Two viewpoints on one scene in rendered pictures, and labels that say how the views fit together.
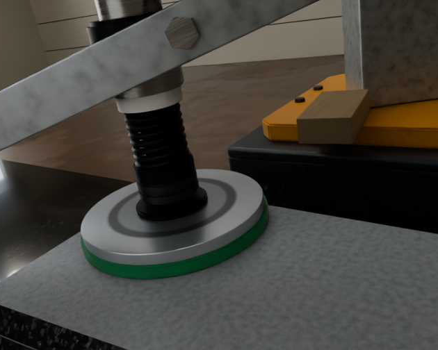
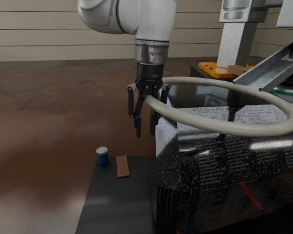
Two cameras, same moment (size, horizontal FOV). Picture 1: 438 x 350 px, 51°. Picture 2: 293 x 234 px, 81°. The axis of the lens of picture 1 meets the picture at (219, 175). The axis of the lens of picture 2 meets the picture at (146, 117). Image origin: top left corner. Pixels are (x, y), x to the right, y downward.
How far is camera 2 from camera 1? 1.26 m
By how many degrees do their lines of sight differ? 36
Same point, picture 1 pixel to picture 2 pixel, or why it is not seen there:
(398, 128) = not seen: hidden behind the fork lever
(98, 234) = (292, 89)
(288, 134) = (224, 76)
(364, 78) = (236, 62)
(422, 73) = (243, 61)
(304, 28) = (94, 48)
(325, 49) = (103, 56)
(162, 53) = not seen: outside the picture
